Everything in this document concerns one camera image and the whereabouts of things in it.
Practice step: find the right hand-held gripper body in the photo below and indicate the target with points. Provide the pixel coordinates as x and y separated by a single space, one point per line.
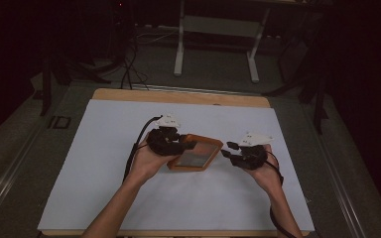
253 153

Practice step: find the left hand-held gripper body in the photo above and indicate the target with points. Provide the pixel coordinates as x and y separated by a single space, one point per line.
163 143

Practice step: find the orange wooden picture frame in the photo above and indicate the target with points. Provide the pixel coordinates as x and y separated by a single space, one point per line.
200 157

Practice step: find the person's left hand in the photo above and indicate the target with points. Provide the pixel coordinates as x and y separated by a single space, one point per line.
149 162

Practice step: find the person's right hand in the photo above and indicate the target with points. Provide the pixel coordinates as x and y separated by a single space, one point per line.
268 175

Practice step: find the white table mat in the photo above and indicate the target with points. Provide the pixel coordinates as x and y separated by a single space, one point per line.
191 205

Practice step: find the black metal stand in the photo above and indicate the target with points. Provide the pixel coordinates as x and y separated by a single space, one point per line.
51 82
311 82

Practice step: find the black floor socket box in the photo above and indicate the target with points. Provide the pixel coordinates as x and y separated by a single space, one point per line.
59 122

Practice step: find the metal floor rail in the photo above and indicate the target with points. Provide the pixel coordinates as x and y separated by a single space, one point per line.
10 172
195 89
337 178

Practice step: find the white metal desk frame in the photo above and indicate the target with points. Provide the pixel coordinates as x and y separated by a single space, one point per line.
218 28

